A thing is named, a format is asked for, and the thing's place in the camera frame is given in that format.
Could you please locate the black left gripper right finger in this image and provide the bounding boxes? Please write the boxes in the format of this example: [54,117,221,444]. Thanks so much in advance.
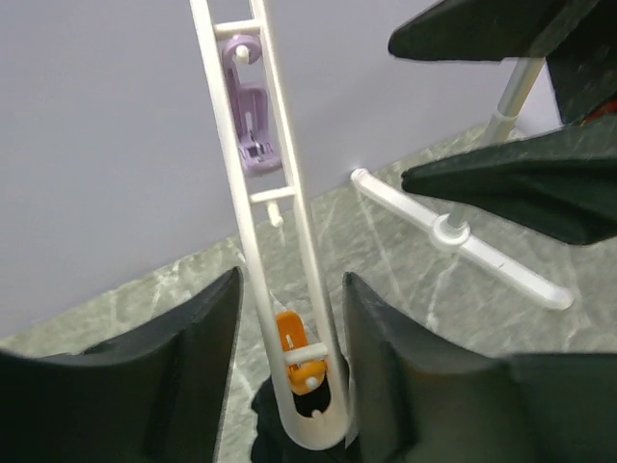
[343,273,616,462]

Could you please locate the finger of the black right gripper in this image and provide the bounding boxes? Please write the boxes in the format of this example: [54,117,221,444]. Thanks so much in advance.
[402,117,616,246]
[388,0,600,62]

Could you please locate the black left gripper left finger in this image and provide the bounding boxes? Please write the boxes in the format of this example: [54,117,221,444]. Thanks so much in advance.
[1,268,243,462]

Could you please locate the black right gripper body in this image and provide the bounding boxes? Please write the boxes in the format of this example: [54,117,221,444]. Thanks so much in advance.
[547,0,616,124]

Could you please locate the white plastic hanger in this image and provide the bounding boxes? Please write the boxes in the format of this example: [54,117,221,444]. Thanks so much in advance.
[190,1,352,450]

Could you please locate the orange clothes clip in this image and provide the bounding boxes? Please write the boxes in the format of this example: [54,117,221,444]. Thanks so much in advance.
[273,310,328,395]

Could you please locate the purple clothes clip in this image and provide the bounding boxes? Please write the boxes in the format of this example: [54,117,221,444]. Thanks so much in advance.
[221,34,282,177]

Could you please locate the white metal clothes rack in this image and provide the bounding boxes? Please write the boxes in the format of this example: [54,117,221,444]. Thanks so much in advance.
[349,56,576,312]

